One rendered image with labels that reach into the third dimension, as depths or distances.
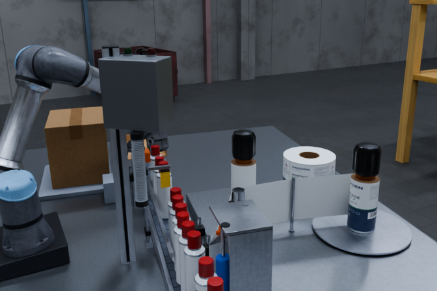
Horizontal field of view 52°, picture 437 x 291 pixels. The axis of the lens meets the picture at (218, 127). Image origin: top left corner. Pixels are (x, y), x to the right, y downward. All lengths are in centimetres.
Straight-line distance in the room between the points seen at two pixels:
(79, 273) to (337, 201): 85
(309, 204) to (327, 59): 855
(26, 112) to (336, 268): 107
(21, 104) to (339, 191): 107
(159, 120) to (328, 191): 64
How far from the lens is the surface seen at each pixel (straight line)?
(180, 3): 813
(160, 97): 115
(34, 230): 149
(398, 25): 1129
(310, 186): 148
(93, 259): 152
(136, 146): 119
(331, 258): 141
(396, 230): 158
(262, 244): 102
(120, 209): 138
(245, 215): 104
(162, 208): 157
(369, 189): 146
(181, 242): 114
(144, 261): 148
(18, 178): 146
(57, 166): 198
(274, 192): 143
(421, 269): 143
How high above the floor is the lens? 164
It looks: 17 degrees down
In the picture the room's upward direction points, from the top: 1 degrees counter-clockwise
